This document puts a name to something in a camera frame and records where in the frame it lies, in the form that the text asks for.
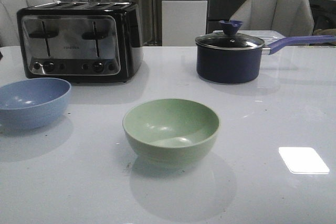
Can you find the green bowl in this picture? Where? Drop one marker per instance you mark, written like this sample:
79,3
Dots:
171,132

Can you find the blue bowl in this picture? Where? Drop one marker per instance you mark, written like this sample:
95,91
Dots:
33,103

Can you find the dark blue saucepan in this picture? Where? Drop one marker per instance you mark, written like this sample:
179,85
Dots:
241,66

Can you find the glass pot lid blue knob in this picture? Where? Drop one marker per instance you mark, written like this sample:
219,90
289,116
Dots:
229,27

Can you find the white refrigerator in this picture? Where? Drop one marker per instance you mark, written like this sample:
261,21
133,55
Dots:
183,21

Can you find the black and chrome toaster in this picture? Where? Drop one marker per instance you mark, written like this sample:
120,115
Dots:
98,42

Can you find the grey chair right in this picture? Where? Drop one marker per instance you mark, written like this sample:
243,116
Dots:
287,17

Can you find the grey chair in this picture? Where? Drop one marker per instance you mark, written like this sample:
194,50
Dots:
9,27
287,17

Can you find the grey chair left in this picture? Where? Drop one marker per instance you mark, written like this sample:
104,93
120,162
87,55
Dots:
9,27

